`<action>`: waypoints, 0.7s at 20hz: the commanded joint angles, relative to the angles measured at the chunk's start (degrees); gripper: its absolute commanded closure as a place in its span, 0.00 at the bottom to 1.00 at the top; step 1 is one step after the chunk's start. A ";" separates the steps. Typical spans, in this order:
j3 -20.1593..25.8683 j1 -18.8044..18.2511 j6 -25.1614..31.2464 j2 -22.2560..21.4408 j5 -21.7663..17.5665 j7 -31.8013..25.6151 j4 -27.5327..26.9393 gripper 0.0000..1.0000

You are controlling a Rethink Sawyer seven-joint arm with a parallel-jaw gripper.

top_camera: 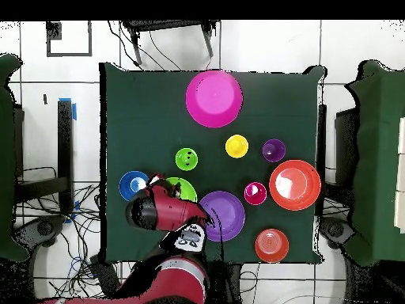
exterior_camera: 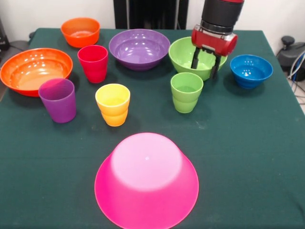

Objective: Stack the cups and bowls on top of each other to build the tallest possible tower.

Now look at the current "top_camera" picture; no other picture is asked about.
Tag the yellow cup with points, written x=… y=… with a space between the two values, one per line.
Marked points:
x=236 y=146

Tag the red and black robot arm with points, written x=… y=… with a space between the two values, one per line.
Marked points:
x=171 y=209

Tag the dark green tablecloth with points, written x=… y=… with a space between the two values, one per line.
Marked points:
x=126 y=95

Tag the blue bowl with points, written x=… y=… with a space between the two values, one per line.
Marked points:
x=129 y=186

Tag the black upright post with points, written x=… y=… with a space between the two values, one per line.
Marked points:
x=65 y=142

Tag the purple bowl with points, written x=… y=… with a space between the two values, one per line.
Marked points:
x=227 y=215

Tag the black cross beam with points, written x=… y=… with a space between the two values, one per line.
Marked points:
x=41 y=189

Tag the white boxes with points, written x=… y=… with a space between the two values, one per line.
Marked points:
x=400 y=174

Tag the blue tape strip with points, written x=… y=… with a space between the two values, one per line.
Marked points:
x=74 y=112

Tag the green cup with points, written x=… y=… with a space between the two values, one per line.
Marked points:
x=186 y=159

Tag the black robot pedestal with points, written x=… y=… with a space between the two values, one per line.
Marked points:
x=221 y=285

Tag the large orange bowl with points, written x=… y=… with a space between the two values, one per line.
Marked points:
x=294 y=185

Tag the black power brick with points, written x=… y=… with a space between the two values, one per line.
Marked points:
x=106 y=278

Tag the red cup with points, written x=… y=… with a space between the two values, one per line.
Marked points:
x=255 y=193

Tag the black pedestal foot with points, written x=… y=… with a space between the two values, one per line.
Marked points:
x=335 y=229
x=44 y=228

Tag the small orange bowl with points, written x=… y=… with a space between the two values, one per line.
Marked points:
x=272 y=245

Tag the purple cup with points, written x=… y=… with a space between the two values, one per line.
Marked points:
x=273 y=150

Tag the pink bowl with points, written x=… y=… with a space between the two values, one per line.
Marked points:
x=213 y=98

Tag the green side table cloth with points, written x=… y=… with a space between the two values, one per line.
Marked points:
x=6 y=158
x=379 y=158

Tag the black metal stool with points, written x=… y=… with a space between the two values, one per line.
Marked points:
x=158 y=24

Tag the green bowl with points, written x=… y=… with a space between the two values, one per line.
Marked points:
x=188 y=190

